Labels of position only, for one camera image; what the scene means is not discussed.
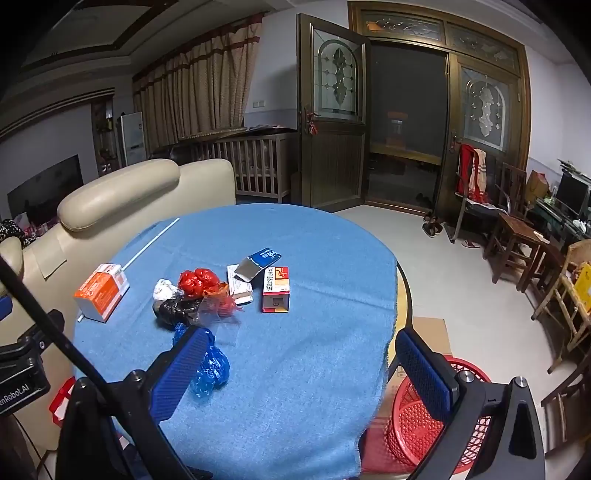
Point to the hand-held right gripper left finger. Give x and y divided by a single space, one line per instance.
182 374

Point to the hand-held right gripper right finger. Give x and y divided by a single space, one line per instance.
422 374

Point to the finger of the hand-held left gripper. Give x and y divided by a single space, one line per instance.
4 307

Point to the blue plastic bag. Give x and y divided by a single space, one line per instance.
212 367

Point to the red plastic basket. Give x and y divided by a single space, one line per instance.
415 424

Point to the black plastic bag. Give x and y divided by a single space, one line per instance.
175 310

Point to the orange plastic wrapper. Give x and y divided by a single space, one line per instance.
221 297

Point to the white tissue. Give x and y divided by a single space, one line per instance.
164 290

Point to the red plastic bag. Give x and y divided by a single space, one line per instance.
196 281

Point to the red and white medicine box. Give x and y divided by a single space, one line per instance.
276 286

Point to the blue carton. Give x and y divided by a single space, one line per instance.
264 257

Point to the flat cardboard box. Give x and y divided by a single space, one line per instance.
431 334

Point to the red and white bag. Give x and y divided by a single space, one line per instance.
60 406

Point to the beige paper patch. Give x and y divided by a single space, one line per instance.
51 254

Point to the floral cloth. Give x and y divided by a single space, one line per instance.
11 233

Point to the orange and white medicine box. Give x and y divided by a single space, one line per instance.
99 290

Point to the television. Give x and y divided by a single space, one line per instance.
46 191

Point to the thin white stick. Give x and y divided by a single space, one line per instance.
152 242

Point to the red slipper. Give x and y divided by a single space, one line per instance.
471 244

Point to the brown sandal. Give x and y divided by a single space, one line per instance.
437 229
428 228

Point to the dark wooden chair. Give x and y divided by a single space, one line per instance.
568 397

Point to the beige leather sofa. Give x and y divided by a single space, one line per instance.
115 194

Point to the wooden stool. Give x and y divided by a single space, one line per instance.
549 249
512 226

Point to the pair of dark shoes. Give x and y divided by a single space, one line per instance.
425 199

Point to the yellow box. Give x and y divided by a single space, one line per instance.
584 288

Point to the display cabinet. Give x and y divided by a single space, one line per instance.
104 138

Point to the glass desk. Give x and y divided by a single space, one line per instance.
549 214

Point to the red garment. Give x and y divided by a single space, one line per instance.
467 170

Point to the wooden armchair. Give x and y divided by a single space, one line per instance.
512 182

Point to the white standing air conditioner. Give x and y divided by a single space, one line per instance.
134 138

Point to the striped beige cloth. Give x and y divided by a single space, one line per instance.
482 168

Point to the brown paper bag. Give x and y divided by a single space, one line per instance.
535 187

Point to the wooden crib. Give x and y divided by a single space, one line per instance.
258 161

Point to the computer monitor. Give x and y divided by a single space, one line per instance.
572 194

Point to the open wooden glass door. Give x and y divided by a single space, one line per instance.
332 157

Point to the closed wooden glass door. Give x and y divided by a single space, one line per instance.
508 138

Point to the red door tassel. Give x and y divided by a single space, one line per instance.
314 127

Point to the beige striped curtains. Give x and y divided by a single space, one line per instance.
198 83

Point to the metal frame chair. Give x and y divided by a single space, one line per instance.
480 210

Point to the white wall socket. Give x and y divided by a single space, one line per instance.
259 104

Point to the wooden door frame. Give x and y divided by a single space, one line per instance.
397 23

